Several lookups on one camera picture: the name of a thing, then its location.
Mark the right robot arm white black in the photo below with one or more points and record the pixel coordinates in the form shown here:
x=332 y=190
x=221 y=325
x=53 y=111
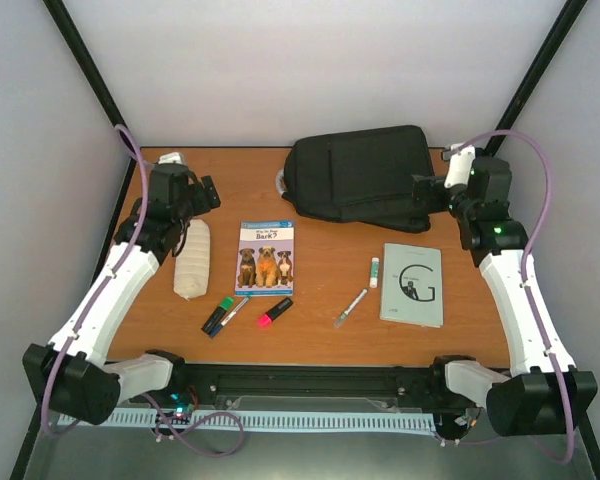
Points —
x=544 y=393

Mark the silver white pen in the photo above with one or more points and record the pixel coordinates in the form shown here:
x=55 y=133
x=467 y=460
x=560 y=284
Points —
x=347 y=311

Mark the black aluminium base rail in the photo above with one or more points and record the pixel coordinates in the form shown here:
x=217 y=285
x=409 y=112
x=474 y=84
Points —
x=421 y=388

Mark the blue white marker pen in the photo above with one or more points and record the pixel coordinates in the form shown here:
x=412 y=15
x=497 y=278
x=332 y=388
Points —
x=229 y=317

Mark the white glue stick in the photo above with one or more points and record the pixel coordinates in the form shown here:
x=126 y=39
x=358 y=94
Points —
x=374 y=272

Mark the light blue cable duct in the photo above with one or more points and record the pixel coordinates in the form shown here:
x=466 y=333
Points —
x=283 y=422

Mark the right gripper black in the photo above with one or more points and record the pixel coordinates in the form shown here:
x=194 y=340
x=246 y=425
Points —
x=434 y=204

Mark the dog picture book purple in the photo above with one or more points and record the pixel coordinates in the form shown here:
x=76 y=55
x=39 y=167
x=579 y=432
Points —
x=265 y=259

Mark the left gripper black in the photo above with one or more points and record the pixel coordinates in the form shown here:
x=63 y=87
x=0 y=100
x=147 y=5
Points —
x=208 y=198

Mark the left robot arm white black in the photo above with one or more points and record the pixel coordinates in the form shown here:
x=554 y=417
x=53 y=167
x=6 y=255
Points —
x=71 y=374

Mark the black frame post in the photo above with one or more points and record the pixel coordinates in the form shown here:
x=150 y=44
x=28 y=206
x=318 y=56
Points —
x=74 y=41
x=550 y=46

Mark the pink black highlighter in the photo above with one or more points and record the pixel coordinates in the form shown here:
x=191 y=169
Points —
x=274 y=312

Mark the right black frame post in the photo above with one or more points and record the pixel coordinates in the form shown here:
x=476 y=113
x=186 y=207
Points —
x=550 y=46

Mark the black student backpack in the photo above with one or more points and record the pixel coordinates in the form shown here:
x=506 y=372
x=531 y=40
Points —
x=359 y=176

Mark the left black frame post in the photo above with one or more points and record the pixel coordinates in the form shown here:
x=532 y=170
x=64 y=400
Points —
x=74 y=41

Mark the grey book letter G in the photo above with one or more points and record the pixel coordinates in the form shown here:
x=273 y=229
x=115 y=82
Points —
x=411 y=286

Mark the beige fabric pencil case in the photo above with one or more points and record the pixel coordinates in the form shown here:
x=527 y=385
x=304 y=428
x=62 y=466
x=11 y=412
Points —
x=192 y=265

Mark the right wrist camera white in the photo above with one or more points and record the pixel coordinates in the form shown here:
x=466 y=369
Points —
x=460 y=159

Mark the green black highlighter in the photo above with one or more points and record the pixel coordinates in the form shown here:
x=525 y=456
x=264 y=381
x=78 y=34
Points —
x=217 y=315

